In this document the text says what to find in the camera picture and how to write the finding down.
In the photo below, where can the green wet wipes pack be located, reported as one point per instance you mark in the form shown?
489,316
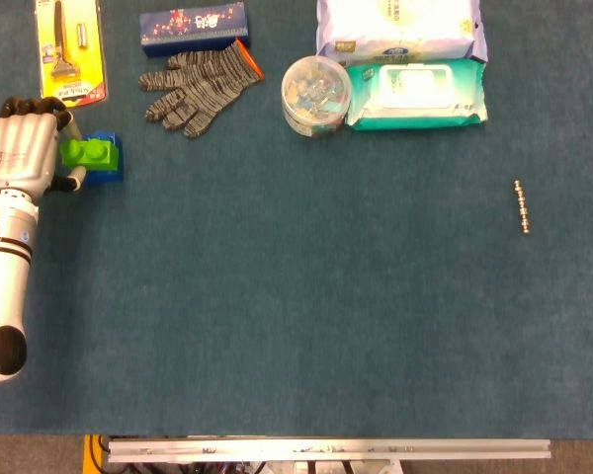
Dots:
416,95

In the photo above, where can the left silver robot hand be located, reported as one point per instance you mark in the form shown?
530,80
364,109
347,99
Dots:
20,148

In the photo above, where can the blue toy brick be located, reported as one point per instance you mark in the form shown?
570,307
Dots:
110,174

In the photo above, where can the green toy brick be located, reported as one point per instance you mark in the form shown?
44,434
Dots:
90,154

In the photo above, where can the grey striped knit glove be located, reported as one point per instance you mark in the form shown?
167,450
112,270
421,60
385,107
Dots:
202,88

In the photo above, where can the blue table cloth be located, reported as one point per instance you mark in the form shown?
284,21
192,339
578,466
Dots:
296,276

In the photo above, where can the aluminium frame rail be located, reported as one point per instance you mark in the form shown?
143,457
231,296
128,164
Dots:
326,450

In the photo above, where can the clear round clip container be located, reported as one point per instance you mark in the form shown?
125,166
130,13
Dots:
316,95

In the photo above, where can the yellow razor blister pack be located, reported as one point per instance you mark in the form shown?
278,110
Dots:
70,54

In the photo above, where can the white tissue pack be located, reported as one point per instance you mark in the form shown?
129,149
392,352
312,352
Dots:
400,27

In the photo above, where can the dark blue printed box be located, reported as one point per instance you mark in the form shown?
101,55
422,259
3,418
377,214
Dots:
194,28

